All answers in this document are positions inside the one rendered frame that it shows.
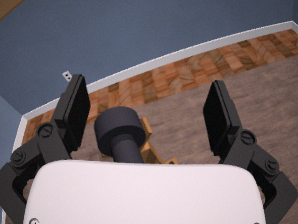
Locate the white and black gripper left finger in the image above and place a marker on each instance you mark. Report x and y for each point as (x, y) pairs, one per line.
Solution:
(55, 140)

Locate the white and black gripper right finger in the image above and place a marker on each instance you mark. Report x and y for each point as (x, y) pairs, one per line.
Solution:
(238, 146)

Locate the dark grey dumbbell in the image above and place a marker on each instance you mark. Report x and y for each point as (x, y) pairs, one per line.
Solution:
(117, 130)

